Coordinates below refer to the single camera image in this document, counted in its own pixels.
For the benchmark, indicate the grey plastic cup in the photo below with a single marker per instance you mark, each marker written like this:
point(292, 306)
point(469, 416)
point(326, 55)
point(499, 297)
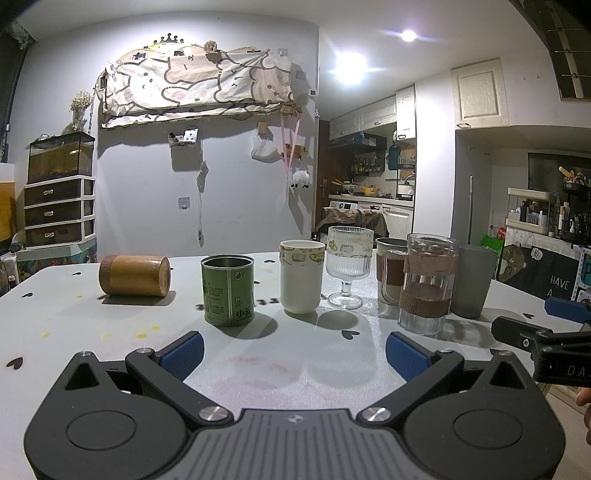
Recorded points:
point(473, 284)

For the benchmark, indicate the white storage rack with bottles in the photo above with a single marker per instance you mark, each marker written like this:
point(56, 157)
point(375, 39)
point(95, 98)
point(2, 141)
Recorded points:
point(531, 210)

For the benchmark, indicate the black printed cloth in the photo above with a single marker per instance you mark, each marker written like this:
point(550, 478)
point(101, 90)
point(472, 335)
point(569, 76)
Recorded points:
point(540, 267)

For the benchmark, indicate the printed cartoon cloth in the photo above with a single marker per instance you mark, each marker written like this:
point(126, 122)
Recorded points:
point(198, 78)

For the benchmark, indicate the white wall cabinet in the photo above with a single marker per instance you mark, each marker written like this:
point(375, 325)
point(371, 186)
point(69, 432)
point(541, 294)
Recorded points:
point(480, 94)

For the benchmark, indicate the white washing machine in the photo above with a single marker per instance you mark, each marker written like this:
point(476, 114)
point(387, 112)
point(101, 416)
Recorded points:
point(355, 203)

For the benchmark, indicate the tall glass cup cork sleeve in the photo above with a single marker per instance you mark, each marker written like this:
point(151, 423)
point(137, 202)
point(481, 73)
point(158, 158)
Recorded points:
point(427, 286)

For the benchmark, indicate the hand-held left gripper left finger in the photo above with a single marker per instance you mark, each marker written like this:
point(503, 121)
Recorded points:
point(183, 354)

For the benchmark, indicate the white plush sheep toy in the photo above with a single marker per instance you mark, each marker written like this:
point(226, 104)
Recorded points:
point(300, 179)

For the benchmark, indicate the glass mug brown sleeve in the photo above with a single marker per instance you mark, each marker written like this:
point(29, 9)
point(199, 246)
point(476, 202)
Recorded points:
point(390, 272)

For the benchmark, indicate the green tin can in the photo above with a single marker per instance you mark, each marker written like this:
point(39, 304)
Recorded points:
point(227, 291)

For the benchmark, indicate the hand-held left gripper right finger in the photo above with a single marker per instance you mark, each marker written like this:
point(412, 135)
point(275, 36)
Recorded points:
point(406, 354)

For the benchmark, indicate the white ceramic cup patterned rim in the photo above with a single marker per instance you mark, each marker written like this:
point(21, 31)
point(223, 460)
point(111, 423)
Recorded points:
point(301, 281)

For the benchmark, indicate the chair with brown cloth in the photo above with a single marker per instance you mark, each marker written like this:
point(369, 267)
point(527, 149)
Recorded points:
point(351, 219)

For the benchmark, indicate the ribbed glass goblet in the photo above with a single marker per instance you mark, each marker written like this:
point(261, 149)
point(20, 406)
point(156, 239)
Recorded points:
point(348, 258)

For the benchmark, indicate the pink ribbons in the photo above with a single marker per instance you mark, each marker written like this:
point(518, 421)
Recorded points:
point(289, 143)

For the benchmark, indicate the person's right hand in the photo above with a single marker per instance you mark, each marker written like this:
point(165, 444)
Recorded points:
point(585, 399)

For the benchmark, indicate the white drawer unit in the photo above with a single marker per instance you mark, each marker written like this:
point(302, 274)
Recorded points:
point(57, 212)

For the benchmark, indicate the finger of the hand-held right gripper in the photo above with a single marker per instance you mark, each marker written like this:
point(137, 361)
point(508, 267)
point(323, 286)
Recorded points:
point(512, 328)
point(565, 308)

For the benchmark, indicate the dried flower bunch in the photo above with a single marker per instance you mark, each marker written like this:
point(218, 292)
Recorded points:
point(79, 104)

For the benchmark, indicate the brown wooden cup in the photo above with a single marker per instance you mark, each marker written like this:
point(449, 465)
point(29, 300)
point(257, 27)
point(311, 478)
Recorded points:
point(134, 275)

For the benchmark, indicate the clear wall hook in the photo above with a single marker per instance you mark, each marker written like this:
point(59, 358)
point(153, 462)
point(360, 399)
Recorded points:
point(184, 203)

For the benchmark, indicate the small ceiling light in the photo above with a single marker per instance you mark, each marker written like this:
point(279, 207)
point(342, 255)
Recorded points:
point(408, 35)

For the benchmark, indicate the white plastic bag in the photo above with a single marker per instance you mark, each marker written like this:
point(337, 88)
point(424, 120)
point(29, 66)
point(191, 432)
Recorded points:
point(265, 150)

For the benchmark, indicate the glass fish tank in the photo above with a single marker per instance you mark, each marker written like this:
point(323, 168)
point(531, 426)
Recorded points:
point(60, 159)

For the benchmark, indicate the green bag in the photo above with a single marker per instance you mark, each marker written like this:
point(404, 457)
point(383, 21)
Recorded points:
point(493, 240)

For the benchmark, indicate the large ceiling light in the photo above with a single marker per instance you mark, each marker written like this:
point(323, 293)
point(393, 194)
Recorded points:
point(351, 68)

